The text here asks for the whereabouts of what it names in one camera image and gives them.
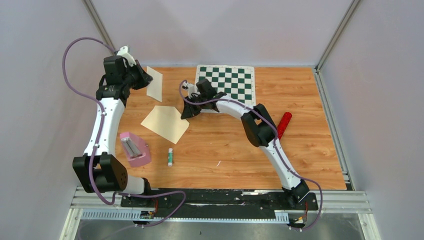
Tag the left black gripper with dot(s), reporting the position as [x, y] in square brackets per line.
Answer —
[144, 78]

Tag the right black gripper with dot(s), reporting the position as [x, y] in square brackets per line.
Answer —
[189, 111]

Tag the tan paper letter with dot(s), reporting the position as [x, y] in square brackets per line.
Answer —
[154, 89]

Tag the cream envelope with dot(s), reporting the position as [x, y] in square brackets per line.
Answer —
[166, 122]

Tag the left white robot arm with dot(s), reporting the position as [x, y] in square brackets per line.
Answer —
[98, 169]

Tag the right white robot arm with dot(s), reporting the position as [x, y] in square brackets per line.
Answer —
[258, 126]

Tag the green white glue stick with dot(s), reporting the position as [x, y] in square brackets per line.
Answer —
[170, 157]

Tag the green white chessboard mat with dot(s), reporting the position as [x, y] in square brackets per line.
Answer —
[236, 81]

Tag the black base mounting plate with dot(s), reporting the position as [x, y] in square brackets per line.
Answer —
[219, 203]

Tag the red glitter microphone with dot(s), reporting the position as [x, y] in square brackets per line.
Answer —
[283, 124]

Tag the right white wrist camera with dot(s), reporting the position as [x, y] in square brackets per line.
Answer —
[190, 88]

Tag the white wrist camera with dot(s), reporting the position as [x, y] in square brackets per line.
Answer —
[190, 88]
[124, 51]

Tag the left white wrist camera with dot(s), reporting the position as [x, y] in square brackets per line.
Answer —
[124, 51]

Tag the aluminium frame rail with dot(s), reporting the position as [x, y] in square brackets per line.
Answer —
[341, 215]

